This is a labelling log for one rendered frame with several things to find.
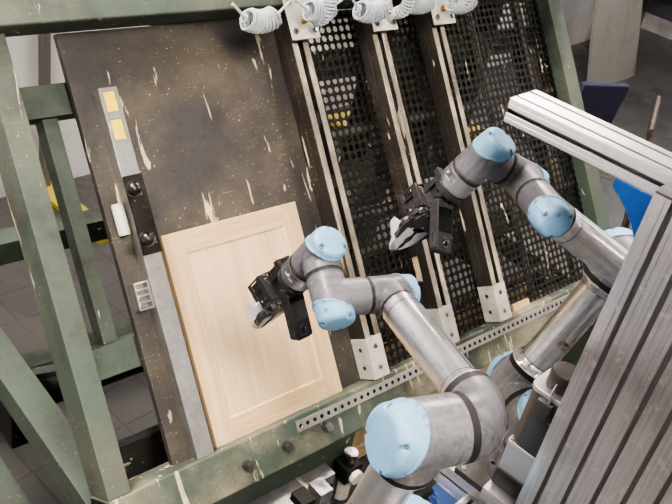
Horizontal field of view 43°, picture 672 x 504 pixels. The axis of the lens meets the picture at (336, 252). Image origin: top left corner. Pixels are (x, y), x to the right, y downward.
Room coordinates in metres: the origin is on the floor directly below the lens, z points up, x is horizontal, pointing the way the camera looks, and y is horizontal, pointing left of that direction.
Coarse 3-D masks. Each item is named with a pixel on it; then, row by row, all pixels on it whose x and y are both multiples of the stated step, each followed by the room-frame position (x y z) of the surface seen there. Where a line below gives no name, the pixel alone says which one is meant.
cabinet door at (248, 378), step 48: (192, 240) 1.82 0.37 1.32; (240, 240) 1.92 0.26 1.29; (288, 240) 2.01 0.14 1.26; (192, 288) 1.75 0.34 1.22; (240, 288) 1.84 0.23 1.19; (192, 336) 1.67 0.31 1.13; (240, 336) 1.76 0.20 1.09; (288, 336) 1.85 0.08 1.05; (240, 384) 1.68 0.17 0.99; (288, 384) 1.77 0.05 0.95; (336, 384) 1.86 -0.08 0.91; (240, 432) 1.60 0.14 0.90
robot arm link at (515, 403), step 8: (520, 392) 1.59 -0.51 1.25; (528, 392) 1.57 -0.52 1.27; (512, 400) 1.58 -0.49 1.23; (520, 400) 1.55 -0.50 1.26; (512, 408) 1.56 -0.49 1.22; (520, 408) 1.53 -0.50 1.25; (512, 416) 1.54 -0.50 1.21; (520, 416) 1.51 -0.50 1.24; (512, 424) 1.53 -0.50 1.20; (512, 432) 1.52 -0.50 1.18
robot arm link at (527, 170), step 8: (520, 160) 1.58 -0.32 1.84; (528, 160) 1.61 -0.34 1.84; (512, 168) 1.56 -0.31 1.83; (520, 168) 1.57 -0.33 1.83; (528, 168) 1.57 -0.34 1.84; (536, 168) 1.58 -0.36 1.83; (512, 176) 1.55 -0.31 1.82; (520, 176) 1.55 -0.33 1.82; (528, 176) 1.54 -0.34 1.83; (536, 176) 1.54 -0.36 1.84; (544, 176) 1.59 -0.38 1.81; (496, 184) 1.57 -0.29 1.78; (504, 184) 1.56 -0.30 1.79; (512, 184) 1.55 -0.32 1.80; (520, 184) 1.53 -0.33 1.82; (512, 192) 1.54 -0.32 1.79
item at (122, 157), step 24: (96, 96) 1.87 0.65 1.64; (120, 144) 1.82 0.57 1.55; (120, 168) 1.79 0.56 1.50; (120, 192) 1.78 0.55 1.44; (144, 264) 1.69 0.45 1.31; (168, 288) 1.69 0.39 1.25; (168, 312) 1.65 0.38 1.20; (168, 336) 1.62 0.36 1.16; (168, 360) 1.59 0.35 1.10; (192, 384) 1.58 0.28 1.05; (192, 408) 1.55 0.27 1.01; (192, 432) 1.51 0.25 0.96; (192, 456) 1.49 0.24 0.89
